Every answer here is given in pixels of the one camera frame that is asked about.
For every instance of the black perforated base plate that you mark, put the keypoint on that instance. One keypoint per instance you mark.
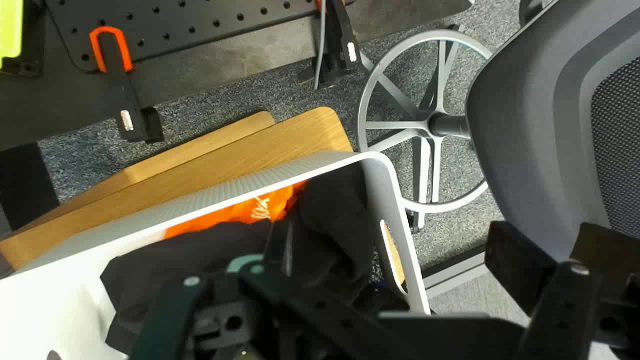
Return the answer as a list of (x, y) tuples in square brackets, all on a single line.
[(186, 26)]

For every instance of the black cloth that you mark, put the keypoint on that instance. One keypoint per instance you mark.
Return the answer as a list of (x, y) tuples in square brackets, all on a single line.
[(332, 227)]

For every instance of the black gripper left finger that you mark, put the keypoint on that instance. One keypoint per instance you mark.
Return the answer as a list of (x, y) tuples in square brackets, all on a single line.
[(172, 312)]

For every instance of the yellow-green object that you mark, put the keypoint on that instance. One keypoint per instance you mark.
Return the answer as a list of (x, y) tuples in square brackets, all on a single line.
[(8, 31)]

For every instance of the black block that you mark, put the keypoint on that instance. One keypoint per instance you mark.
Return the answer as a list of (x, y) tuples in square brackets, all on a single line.
[(22, 186)]

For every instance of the white plastic storage bin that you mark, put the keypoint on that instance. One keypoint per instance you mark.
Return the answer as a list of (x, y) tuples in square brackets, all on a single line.
[(67, 312)]

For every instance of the orange cloth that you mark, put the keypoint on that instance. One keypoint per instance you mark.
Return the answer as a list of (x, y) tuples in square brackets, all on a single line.
[(253, 211)]

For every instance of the grey mesh office chair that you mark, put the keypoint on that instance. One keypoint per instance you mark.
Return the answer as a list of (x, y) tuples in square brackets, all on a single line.
[(533, 132)]

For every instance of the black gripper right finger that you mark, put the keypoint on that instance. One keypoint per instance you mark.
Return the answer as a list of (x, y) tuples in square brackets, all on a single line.
[(566, 312)]

